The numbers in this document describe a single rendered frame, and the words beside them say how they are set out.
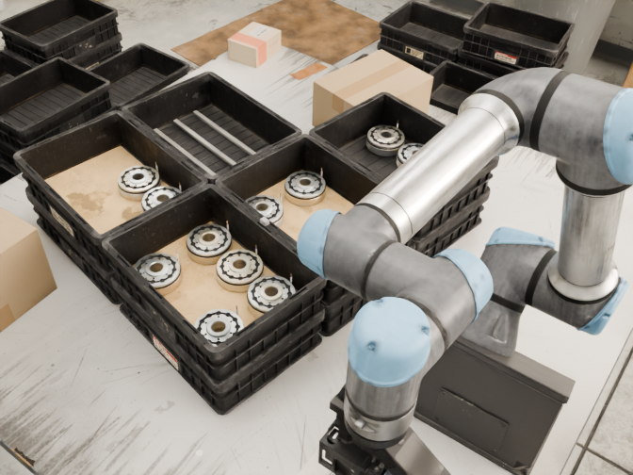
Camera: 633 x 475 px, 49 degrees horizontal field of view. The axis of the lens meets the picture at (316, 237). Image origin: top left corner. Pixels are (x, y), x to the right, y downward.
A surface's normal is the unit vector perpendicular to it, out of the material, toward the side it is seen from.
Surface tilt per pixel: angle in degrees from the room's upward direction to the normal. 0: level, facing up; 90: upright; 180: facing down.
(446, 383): 90
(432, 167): 19
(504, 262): 47
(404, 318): 0
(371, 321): 0
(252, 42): 0
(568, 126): 71
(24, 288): 90
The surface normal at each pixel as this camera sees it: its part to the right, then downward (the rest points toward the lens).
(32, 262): 0.83, 0.41
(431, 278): -0.20, -0.75
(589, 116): -0.53, -0.09
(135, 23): 0.03, -0.72
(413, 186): 0.24, -0.50
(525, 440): -0.56, 0.57
